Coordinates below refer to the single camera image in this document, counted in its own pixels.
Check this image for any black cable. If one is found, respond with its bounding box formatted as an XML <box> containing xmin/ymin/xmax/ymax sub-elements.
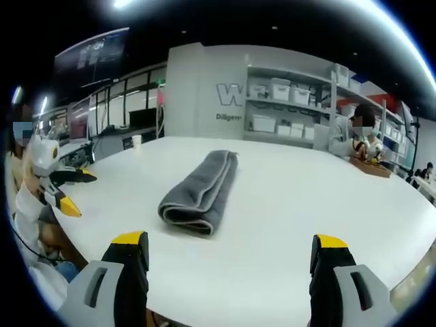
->
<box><xmin>10</xmin><ymin>224</ymin><xmax>63</xmax><ymax>264</ymax></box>

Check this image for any overhead dark display screen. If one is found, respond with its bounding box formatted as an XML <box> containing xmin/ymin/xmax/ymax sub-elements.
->
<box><xmin>54</xmin><ymin>29</ymin><xmax>130</xmax><ymax>88</ymax></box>

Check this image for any person's left hand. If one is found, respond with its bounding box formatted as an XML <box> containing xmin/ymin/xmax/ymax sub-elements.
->
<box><xmin>22</xmin><ymin>176</ymin><xmax>44</xmax><ymax>197</ymax></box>

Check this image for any black computer monitor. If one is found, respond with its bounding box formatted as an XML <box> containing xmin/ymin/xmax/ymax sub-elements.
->
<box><xmin>129</xmin><ymin>108</ymin><xmax>159</xmax><ymax>129</ymax></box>

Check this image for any grey towel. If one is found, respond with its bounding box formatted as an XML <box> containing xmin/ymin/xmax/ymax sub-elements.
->
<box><xmin>157</xmin><ymin>149</ymin><xmax>239</xmax><ymax>236</ymax></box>

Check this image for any white workbench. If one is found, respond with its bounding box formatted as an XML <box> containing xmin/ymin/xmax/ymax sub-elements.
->
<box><xmin>57</xmin><ymin>139</ymin><xmax>93</xmax><ymax>161</ymax></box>

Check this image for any wooden tray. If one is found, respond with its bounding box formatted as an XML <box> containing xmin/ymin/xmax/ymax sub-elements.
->
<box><xmin>349</xmin><ymin>155</ymin><xmax>392</xmax><ymax>178</ymax></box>

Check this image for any grey metal shelf rack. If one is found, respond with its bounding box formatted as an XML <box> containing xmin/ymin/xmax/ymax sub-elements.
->
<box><xmin>243</xmin><ymin>64</ymin><xmax>341</xmax><ymax>151</ymax></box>
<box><xmin>332</xmin><ymin>63</ymin><xmax>416</xmax><ymax>164</ymax></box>

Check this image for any large dark red screen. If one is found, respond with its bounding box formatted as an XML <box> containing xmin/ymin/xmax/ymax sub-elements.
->
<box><xmin>69</xmin><ymin>95</ymin><xmax>91</xmax><ymax>140</ymax></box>

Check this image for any grey storage shelf with boxes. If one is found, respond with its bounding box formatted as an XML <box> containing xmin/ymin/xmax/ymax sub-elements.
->
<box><xmin>251</xmin><ymin>77</ymin><xmax>316</xmax><ymax>140</ymax></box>

